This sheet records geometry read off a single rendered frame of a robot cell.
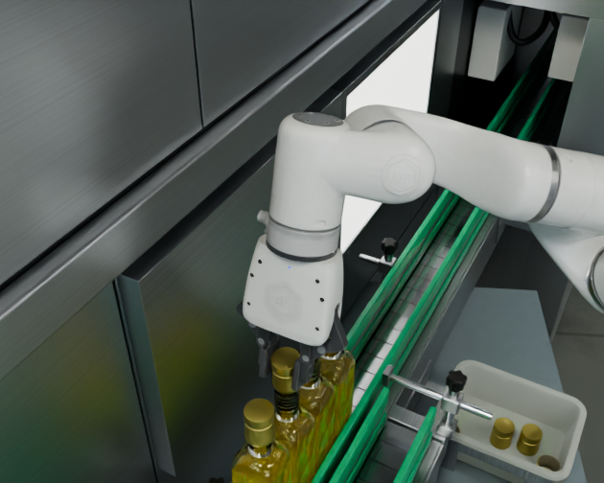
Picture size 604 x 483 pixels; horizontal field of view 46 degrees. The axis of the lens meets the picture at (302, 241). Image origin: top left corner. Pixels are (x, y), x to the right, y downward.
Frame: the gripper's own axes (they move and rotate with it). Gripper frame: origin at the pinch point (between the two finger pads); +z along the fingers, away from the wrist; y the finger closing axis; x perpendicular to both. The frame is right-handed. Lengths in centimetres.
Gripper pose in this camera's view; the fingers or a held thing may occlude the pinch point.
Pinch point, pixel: (285, 363)
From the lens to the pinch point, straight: 82.5
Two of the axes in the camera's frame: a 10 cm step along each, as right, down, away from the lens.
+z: -1.2, 9.0, 4.2
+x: 4.5, -3.3, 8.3
